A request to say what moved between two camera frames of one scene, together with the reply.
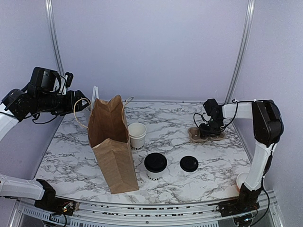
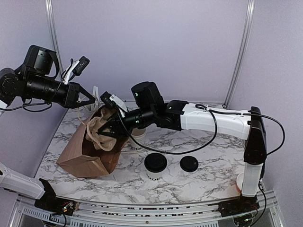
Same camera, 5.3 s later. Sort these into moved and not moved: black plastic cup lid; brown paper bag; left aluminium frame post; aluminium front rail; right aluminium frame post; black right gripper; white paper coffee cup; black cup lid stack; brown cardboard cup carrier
Moved: brown cardboard cup carrier; black right gripper; brown paper bag
Not moved: black plastic cup lid; left aluminium frame post; white paper coffee cup; black cup lid stack; right aluminium frame post; aluminium front rail
